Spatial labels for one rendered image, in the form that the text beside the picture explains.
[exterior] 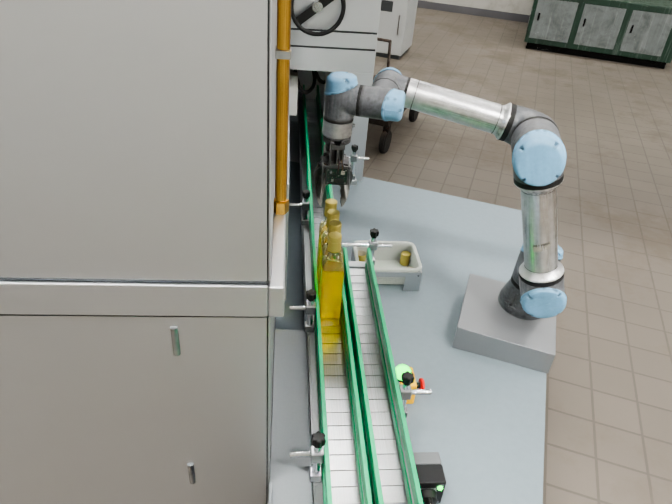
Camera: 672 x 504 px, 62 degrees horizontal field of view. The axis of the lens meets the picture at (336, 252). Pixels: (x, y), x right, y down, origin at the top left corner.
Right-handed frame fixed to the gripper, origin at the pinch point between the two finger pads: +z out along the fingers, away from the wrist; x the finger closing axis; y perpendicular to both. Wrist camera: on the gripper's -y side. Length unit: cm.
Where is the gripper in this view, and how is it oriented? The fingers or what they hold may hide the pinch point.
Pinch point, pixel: (331, 200)
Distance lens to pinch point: 156.3
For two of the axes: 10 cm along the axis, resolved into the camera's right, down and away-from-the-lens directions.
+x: 10.0, 0.3, 0.9
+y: 0.5, 5.7, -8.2
